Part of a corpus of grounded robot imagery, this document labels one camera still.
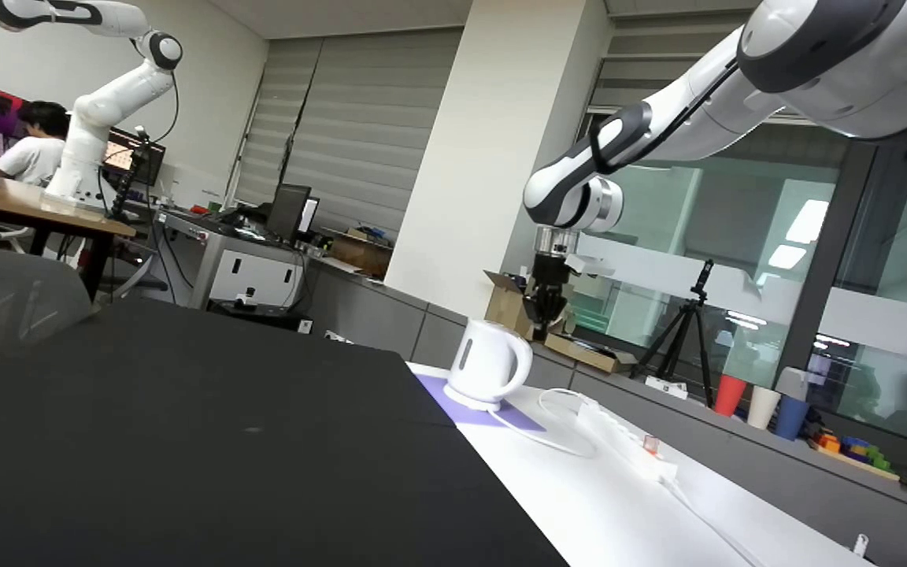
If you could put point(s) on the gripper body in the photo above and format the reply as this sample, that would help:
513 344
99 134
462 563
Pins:
552 276

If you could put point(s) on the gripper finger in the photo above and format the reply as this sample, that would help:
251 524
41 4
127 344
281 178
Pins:
558 315
537 316

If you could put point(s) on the white robot arm on table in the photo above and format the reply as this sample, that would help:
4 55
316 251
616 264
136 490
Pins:
99 110

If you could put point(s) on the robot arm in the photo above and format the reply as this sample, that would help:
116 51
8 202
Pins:
816 63

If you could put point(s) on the white electric kettle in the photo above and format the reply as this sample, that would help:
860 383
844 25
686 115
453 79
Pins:
487 358

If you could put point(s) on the white kettle base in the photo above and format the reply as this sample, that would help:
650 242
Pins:
461 400

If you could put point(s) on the open cardboard box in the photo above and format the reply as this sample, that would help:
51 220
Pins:
507 303

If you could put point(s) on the flat cardboard box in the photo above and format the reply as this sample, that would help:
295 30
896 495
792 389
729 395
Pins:
589 353

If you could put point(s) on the purple mat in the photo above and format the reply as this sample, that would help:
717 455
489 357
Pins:
442 394

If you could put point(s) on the small white box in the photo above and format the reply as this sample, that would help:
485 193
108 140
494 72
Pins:
664 386

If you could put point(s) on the white power strip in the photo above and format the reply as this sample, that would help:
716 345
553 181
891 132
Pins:
627 441

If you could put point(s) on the wooden box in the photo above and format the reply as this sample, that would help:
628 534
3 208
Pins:
359 253

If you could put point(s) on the red cup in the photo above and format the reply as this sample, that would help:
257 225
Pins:
729 395

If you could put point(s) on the white cup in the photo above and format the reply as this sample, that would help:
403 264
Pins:
762 408

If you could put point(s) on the grey cup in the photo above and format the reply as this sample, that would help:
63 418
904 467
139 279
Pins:
792 383

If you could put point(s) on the window blinds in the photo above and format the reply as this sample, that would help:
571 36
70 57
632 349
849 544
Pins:
359 126

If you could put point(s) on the blue cup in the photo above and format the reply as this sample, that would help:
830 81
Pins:
790 419

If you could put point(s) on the metal cart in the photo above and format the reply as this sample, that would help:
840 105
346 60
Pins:
241 264

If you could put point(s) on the tray of coloured blocks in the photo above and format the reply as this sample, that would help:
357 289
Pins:
855 455

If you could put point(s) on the black board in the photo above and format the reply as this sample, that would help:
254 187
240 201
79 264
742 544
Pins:
186 441

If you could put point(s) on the monitor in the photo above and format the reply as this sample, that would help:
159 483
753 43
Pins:
146 157

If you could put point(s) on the wooden table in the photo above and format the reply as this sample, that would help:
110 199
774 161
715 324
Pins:
20 209

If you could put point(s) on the grey chair back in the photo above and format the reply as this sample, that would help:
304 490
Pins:
5 303

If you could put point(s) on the person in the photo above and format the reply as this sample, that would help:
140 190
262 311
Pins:
28 157

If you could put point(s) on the camera on tripod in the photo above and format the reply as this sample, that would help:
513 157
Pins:
686 323

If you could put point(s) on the camera on mount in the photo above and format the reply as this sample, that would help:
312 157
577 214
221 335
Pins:
129 169

